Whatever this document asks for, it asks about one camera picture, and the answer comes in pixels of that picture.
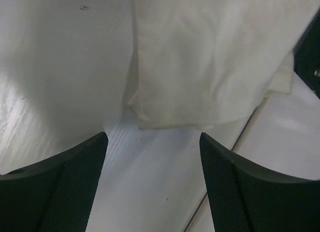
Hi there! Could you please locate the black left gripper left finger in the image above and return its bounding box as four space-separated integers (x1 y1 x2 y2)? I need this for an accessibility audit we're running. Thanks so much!
0 132 108 232

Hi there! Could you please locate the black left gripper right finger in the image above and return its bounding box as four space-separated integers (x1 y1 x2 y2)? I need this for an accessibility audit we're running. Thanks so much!
199 133 320 232

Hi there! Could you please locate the white t shirt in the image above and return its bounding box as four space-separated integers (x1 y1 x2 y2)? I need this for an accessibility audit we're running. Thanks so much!
129 0 320 130

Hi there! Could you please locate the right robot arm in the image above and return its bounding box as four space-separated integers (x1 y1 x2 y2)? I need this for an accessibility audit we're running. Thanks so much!
294 12 320 97

